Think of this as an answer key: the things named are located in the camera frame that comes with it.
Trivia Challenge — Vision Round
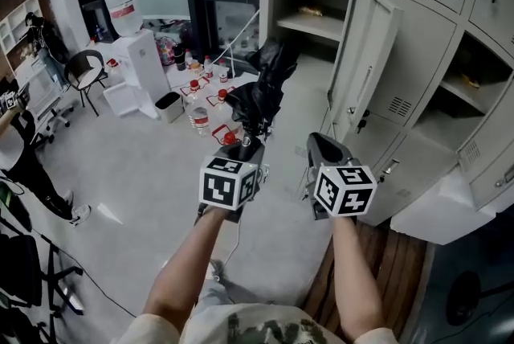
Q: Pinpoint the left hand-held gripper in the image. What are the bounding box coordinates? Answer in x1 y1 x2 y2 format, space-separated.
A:
195 139 267 224

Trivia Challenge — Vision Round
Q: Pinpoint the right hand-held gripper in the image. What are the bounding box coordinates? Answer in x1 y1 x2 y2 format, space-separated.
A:
304 132 379 222

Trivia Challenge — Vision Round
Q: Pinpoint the black bag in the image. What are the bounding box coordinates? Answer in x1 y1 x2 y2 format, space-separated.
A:
223 37 300 145

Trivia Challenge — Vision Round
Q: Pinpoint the grey metal locker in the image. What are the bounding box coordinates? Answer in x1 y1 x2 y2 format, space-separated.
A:
259 0 514 227

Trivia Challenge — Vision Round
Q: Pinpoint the person's left forearm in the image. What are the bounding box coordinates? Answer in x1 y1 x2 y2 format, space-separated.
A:
142 207 239 322

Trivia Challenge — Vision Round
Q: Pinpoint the person's right forearm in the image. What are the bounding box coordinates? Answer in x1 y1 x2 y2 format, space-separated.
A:
329 213 387 336

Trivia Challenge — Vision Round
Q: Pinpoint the grey open locker door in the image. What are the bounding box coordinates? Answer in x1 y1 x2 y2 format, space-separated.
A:
326 0 404 135
457 79 514 211

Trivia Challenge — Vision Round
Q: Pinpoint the large clear bottle red cap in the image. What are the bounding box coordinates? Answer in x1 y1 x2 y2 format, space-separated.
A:
206 86 237 122
211 124 244 147
181 78 209 115

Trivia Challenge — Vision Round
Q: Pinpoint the clear bottle red label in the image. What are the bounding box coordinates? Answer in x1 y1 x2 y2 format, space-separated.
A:
190 104 212 137

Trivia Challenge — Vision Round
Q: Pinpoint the person's grey shoe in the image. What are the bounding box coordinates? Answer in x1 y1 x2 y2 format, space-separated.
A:
207 258 225 280

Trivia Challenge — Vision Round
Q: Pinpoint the white bin black opening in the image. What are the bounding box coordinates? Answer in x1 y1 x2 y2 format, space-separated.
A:
154 91 186 125

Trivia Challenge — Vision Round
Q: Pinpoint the wooden slat platform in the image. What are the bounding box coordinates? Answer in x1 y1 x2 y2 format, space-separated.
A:
300 219 429 340

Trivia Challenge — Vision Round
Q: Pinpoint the white foam block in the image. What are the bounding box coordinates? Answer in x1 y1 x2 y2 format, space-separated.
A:
390 172 500 247

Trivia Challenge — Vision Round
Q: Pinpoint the person's grey trouser leg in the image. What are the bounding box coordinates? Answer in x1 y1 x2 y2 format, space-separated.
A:
191 276 260 310

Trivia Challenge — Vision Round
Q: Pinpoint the black thermos flask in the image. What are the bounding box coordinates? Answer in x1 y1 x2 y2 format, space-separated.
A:
173 44 187 72

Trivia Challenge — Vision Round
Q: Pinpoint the white water dispenser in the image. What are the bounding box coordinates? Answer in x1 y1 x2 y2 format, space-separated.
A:
102 28 172 119

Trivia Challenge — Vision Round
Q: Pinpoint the colourful patterned bag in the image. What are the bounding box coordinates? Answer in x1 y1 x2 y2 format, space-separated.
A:
154 35 178 68

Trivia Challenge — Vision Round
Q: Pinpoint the person's printed light shirt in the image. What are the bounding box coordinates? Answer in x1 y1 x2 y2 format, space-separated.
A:
132 301 399 344

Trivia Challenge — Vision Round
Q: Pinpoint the black round stand base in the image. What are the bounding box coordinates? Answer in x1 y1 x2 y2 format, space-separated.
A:
444 269 514 328

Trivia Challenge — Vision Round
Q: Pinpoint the black framed glass door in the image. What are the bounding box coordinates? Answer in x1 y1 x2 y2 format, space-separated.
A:
182 0 263 75

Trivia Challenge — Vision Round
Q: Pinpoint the black round chair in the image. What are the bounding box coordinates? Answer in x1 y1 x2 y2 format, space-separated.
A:
63 49 111 117

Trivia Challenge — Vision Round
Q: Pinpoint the white office chair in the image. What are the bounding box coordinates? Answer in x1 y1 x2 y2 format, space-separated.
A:
30 91 78 147

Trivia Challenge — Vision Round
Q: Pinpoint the clear water jug red label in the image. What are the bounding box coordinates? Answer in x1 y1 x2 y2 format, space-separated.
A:
103 0 144 38

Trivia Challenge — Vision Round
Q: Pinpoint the black tripod stand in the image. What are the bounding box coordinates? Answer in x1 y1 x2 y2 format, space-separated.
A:
0 177 86 344

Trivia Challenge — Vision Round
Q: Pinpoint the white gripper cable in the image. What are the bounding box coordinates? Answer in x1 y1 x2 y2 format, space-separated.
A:
211 213 243 284

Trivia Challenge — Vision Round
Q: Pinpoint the white hanging cable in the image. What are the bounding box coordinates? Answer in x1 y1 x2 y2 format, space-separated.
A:
215 8 262 79

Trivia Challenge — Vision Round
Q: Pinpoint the black floor cable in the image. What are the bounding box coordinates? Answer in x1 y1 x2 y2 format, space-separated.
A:
31 227 138 320

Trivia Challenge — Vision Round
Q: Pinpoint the white wall shelf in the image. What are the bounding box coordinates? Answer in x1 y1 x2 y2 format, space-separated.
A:
0 0 46 55

